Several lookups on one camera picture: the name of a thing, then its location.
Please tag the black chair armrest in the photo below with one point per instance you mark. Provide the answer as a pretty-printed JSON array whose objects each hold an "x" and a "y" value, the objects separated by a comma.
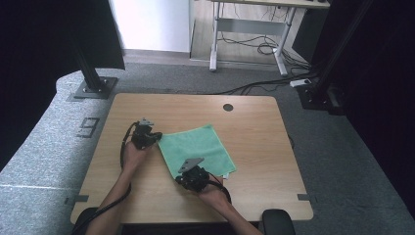
[
  {"x": 278, "y": 222},
  {"x": 82, "y": 220}
]

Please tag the white panel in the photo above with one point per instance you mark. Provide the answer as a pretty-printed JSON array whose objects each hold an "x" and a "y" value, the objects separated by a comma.
[{"x": 153, "y": 24}]

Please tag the green cloth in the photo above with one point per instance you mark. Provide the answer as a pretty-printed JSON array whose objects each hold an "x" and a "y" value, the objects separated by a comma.
[{"x": 195, "y": 148}]

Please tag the black round table grommet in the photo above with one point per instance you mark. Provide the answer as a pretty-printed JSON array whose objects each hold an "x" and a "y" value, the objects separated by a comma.
[{"x": 228, "y": 107}]

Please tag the black box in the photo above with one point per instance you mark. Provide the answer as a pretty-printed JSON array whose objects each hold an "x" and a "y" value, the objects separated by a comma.
[{"x": 308, "y": 36}]

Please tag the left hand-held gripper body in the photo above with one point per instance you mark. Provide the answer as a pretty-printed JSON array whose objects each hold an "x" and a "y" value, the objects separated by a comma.
[{"x": 143, "y": 136}]

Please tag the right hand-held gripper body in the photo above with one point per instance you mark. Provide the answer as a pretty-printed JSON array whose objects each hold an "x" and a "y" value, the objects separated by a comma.
[{"x": 194, "y": 176}]

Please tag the white desk frame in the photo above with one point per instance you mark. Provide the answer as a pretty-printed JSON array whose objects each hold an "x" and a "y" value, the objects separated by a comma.
[{"x": 249, "y": 26}]

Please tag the person's left hand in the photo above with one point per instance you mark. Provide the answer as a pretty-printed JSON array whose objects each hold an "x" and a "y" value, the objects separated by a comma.
[{"x": 134, "y": 156}]

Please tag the white power strip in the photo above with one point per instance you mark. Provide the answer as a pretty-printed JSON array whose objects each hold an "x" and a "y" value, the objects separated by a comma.
[{"x": 300, "y": 83}]

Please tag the person's right hand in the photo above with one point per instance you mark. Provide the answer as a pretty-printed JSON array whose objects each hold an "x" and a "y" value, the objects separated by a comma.
[{"x": 213, "y": 194}]

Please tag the dark curtain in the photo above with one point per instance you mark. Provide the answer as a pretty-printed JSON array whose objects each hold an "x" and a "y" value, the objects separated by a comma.
[
  {"x": 385, "y": 81},
  {"x": 39, "y": 49}
]

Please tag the black metal stand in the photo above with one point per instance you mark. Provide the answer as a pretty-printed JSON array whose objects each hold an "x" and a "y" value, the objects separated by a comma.
[
  {"x": 93, "y": 85},
  {"x": 321, "y": 88}
]

